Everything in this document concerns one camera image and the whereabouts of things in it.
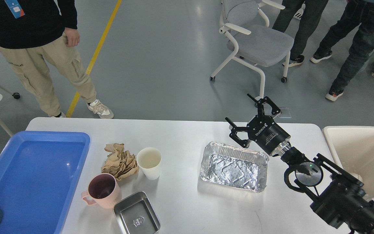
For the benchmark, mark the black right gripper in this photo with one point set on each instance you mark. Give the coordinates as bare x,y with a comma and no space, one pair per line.
262,129

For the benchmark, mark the stainless steel rectangular tray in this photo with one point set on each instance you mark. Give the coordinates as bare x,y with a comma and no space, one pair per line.
136,215

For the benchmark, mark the pink ribbed mug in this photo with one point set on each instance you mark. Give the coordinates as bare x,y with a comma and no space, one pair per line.
103,190

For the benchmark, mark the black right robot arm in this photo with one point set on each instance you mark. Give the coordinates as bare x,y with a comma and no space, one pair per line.
338,197

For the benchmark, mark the aluminium foil tray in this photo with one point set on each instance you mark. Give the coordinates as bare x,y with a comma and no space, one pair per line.
235,167

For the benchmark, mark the grey white office chair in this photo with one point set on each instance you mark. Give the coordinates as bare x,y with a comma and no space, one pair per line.
251,41

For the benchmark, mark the white paper cup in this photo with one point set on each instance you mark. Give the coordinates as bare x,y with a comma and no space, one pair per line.
148,160

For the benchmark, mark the beige plastic bin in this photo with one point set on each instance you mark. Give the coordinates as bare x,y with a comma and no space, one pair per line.
352,148

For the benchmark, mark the person in black trousers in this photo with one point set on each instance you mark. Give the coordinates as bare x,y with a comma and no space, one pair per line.
308,24

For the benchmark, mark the crumpled brown paper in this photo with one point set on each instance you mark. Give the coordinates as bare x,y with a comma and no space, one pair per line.
120,163

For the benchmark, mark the person in dark jeans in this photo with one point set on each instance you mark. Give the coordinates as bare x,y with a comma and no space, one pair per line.
357,14

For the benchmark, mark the blue plastic tray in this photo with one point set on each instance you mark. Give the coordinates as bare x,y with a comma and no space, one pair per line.
39,173

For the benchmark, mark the person in khaki trousers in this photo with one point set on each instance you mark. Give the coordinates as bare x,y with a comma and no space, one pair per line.
36,32

